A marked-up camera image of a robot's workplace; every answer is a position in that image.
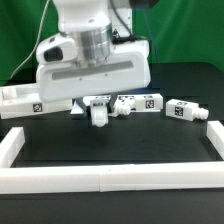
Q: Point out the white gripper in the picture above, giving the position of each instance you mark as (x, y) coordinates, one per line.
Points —
(81, 64)

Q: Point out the white square tabletop part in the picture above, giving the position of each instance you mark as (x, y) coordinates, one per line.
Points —
(23, 100)

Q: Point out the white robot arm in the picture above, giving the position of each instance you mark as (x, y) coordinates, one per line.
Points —
(77, 16)

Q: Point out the white tag sheet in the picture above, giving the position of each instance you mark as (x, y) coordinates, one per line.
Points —
(121, 99)

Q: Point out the white U-shaped obstacle fence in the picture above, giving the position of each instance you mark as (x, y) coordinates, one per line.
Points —
(102, 178)

